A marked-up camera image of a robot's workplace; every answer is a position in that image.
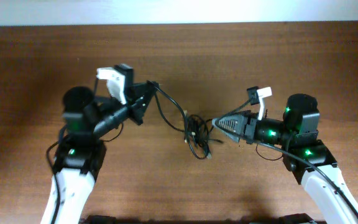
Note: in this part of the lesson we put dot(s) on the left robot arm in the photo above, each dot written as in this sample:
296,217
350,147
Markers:
80,147

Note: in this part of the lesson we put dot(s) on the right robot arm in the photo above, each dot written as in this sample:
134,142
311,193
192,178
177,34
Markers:
310,161

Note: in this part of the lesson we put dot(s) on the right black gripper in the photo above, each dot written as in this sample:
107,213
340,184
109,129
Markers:
241,119

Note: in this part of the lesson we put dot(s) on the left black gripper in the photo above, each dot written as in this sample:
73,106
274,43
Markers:
140,101

